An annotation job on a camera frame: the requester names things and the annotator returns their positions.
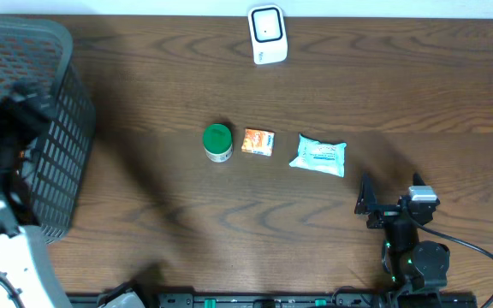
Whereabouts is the teal wet wipes pack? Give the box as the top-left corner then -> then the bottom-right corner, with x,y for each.
289,134 -> 347,177

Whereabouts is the orange Kleenex tissue pack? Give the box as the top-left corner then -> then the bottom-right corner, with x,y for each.
241,128 -> 275,157

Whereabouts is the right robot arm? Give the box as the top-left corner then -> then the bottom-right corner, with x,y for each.
354,174 -> 450,307

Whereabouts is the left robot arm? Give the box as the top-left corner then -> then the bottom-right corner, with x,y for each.
0,80 -> 71,307

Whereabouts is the white barcode scanner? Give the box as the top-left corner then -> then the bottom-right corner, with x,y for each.
247,4 -> 288,65

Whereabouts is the grey plastic basket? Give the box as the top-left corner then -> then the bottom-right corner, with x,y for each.
0,16 -> 96,243

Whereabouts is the green lid jar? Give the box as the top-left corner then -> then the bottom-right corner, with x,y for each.
203,123 -> 233,163

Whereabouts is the black cable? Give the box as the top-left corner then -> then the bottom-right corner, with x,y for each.
408,213 -> 493,308

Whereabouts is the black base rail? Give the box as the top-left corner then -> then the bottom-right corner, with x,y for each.
68,281 -> 478,308

